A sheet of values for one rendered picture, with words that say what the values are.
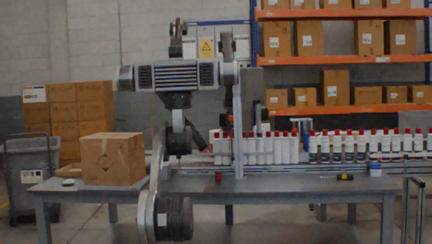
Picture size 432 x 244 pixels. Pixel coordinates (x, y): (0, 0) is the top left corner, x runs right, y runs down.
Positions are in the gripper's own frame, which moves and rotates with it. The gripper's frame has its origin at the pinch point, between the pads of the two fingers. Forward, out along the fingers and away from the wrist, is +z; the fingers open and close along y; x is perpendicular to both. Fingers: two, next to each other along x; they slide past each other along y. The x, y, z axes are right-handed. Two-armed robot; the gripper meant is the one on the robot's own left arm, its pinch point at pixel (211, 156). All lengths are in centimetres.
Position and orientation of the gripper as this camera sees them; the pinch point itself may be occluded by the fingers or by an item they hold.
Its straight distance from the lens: 293.2
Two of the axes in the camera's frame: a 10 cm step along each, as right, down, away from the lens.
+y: 1.1, -1.6, 9.8
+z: 6.4, 7.7, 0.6
